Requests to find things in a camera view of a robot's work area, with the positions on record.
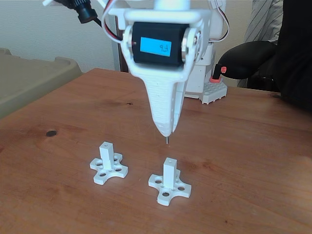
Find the white printed stand with hole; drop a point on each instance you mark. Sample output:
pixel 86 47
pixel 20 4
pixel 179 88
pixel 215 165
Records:
pixel 106 156
pixel 169 173

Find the black office chair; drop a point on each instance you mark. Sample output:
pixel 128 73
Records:
pixel 246 56

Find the striped cloth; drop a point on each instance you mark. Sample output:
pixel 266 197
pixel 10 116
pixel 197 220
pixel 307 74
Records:
pixel 263 22

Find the beige plastic bin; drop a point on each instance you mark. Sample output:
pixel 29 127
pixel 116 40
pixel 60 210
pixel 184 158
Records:
pixel 29 78

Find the black camera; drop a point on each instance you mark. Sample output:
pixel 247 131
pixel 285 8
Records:
pixel 84 11

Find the white camera bracket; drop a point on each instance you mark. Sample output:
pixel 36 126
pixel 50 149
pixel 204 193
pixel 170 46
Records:
pixel 47 3

